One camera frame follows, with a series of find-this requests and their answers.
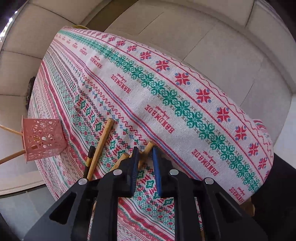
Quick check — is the black chopstick gold band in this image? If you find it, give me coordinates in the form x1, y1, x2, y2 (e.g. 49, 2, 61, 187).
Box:
83, 146, 96, 178

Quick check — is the wooden chopstick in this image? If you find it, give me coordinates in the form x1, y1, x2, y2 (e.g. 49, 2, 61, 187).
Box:
110, 153, 130, 171
87, 118, 114, 181
0, 125, 23, 136
0, 150, 26, 164
138, 141, 155, 170

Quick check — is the patterned woven tablecloth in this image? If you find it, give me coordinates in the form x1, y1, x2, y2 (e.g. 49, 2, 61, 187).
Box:
24, 27, 274, 240

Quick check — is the pink perforated utensil holder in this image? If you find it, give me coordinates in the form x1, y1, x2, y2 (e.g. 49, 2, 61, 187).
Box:
21, 118, 67, 162

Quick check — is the dark trash bin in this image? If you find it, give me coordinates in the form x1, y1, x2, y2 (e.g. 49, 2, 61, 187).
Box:
25, 76, 36, 110

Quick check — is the brown floor mat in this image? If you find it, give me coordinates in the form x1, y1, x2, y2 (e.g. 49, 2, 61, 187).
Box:
86, 0, 137, 32

